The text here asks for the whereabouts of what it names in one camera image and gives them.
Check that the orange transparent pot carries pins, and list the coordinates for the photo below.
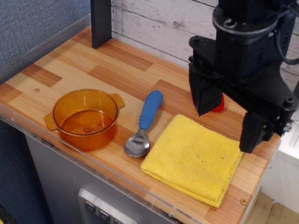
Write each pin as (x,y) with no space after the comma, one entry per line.
(86,118)

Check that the blue handled metal spoon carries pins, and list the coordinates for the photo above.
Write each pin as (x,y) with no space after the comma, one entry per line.
(138,144)

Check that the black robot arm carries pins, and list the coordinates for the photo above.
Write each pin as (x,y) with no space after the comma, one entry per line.
(255,9)

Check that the grey cabinet with button panel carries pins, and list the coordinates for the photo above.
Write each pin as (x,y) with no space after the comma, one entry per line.
(78,194)

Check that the red toy strawberry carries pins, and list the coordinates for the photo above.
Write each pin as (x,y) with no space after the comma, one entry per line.
(221,106)

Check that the dark left frame post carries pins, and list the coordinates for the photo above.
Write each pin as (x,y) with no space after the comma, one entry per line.
(101,22)

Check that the white ribbed appliance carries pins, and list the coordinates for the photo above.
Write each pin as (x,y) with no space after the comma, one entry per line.
(281,179)

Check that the yellow folded cloth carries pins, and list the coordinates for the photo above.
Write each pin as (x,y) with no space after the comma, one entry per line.
(194,160)

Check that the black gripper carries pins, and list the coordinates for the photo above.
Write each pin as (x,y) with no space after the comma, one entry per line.
(243,62)

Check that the clear acrylic table guard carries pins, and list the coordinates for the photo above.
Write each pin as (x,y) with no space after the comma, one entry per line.
(28,94)

